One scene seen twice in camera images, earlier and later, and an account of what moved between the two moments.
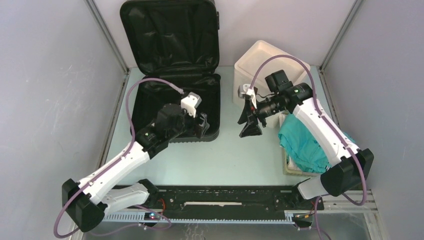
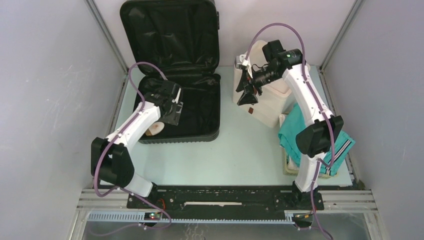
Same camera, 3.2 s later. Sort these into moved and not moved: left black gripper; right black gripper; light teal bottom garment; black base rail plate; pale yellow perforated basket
Moved: left black gripper; right black gripper
Not moved: black base rail plate; light teal bottom garment; pale yellow perforated basket
